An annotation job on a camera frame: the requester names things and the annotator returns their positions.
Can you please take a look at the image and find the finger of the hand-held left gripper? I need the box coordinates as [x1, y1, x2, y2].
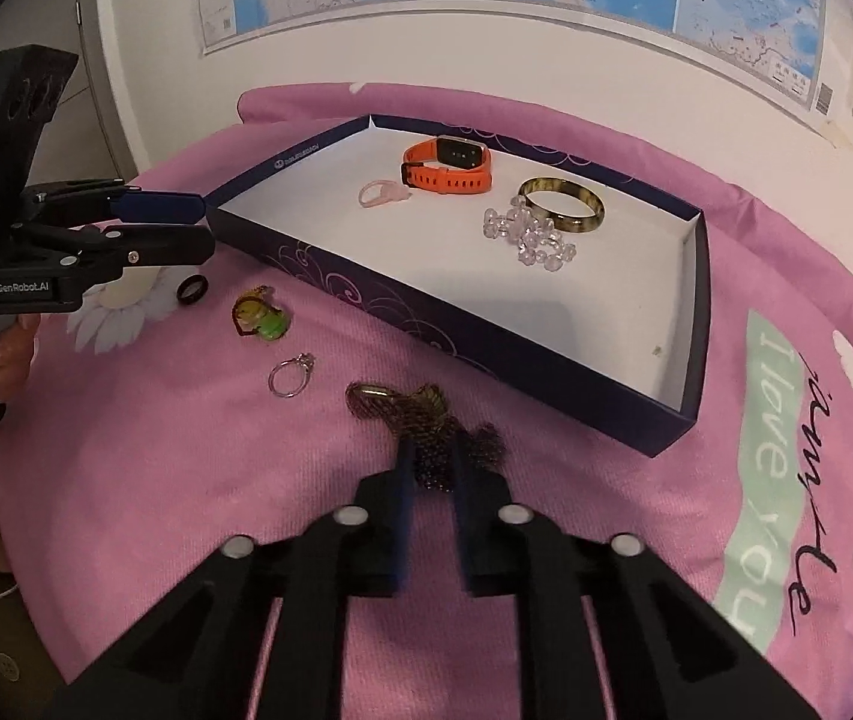
[10, 221, 216, 272]
[22, 178, 207, 227]

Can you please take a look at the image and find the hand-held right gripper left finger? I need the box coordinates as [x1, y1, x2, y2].
[59, 439, 417, 720]

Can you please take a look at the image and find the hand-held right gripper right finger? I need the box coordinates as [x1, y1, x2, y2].
[450, 431, 821, 720]

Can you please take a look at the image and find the dark woven beaded bracelet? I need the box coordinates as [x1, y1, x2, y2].
[344, 381, 507, 493]

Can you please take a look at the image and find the green yellow pendant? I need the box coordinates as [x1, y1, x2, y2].
[230, 285, 292, 343]

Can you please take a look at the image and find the silver ring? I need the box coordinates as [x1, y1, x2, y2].
[268, 351, 317, 400]

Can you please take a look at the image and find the dark blue cardboard box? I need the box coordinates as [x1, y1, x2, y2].
[205, 114, 713, 458]

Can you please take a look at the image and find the person's left hand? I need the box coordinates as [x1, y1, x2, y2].
[0, 311, 41, 402]

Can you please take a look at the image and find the pink translucent pendant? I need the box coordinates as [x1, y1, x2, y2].
[358, 178, 413, 209]

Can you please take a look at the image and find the pink flowered blanket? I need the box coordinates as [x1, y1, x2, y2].
[0, 79, 853, 720]

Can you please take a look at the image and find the orange smartwatch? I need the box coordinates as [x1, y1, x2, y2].
[401, 134, 494, 197]

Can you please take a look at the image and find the tortoiseshell bangle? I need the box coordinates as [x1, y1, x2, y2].
[518, 175, 608, 234]

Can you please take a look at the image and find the piece of tape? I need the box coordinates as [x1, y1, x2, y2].
[820, 117, 853, 159]

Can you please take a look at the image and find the clear crystal bead bracelet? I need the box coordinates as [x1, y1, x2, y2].
[482, 195, 579, 272]

